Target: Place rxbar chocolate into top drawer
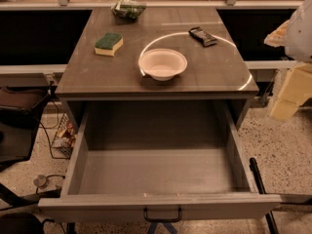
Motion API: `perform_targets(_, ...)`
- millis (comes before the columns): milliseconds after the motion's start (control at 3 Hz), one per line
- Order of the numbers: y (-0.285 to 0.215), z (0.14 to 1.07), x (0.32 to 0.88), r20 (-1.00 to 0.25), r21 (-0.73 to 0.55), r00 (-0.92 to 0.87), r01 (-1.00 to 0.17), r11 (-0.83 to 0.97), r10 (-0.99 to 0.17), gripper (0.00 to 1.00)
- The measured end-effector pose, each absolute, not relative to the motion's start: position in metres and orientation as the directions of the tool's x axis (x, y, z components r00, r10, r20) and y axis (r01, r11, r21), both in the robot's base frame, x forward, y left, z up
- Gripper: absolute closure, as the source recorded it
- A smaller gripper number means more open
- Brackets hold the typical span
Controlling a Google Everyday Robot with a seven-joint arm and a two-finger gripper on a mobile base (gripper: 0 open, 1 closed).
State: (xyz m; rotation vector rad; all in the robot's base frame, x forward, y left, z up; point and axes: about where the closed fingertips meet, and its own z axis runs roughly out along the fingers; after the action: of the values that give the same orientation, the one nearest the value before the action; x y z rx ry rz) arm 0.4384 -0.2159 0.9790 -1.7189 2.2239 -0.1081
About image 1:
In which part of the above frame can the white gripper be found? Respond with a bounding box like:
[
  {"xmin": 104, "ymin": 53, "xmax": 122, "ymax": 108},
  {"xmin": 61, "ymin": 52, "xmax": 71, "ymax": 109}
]
[{"xmin": 264, "ymin": 0, "xmax": 312, "ymax": 122}]

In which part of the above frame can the dark rxbar chocolate wrapper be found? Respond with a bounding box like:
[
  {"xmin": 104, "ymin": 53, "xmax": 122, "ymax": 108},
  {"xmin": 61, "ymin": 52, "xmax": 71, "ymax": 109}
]
[{"xmin": 188, "ymin": 26, "xmax": 217, "ymax": 47}]

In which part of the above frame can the open grey top drawer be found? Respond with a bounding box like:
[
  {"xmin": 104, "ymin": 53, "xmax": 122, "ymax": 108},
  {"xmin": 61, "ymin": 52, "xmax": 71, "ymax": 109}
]
[{"xmin": 39, "ymin": 100, "xmax": 281, "ymax": 222}]

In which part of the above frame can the grey wooden cabinet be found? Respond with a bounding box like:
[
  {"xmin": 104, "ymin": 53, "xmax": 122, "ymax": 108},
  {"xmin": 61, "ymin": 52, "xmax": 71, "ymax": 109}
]
[{"xmin": 55, "ymin": 6, "xmax": 260, "ymax": 132}]

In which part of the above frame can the black pole on floor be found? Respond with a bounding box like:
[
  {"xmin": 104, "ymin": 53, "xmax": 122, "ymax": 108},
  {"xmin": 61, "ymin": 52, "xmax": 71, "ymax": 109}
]
[{"xmin": 250, "ymin": 157, "xmax": 279, "ymax": 234}]

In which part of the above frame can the white paper bowl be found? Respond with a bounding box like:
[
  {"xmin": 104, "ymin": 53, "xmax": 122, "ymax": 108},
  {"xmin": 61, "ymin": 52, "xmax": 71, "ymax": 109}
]
[{"xmin": 138, "ymin": 49, "xmax": 187, "ymax": 81}]

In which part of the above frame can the green chip bag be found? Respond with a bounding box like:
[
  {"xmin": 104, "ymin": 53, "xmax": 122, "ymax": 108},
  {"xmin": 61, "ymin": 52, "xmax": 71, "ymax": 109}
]
[{"xmin": 111, "ymin": 0, "xmax": 146, "ymax": 20}]

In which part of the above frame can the green yellow sponge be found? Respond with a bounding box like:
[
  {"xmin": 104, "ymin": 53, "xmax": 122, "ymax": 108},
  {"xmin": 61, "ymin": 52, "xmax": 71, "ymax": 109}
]
[{"xmin": 95, "ymin": 32, "xmax": 123, "ymax": 57}]

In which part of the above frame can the small round floor plug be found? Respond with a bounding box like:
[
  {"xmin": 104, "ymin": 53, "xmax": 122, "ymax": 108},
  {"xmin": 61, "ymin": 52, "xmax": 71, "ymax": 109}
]
[{"xmin": 33, "ymin": 175, "xmax": 49, "ymax": 189}]

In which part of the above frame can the black office chair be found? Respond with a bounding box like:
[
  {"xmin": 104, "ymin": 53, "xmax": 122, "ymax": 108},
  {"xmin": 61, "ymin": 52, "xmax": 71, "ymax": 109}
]
[{"xmin": 0, "ymin": 86, "xmax": 50, "ymax": 234}]

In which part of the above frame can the black drawer handle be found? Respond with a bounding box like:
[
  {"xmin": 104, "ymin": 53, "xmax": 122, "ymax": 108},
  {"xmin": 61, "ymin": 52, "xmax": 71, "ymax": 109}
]
[{"xmin": 143, "ymin": 208, "xmax": 182, "ymax": 223}]

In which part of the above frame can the wire basket with snacks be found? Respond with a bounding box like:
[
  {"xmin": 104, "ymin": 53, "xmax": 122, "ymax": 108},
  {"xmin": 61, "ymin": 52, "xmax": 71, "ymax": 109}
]
[{"xmin": 52, "ymin": 114, "xmax": 77, "ymax": 159}]

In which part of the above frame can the black cable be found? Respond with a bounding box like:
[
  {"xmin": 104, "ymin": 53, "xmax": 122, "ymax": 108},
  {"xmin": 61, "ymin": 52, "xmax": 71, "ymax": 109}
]
[{"xmin": 38, "ymin": 81, "xmax": 71, "ymax": 161}]

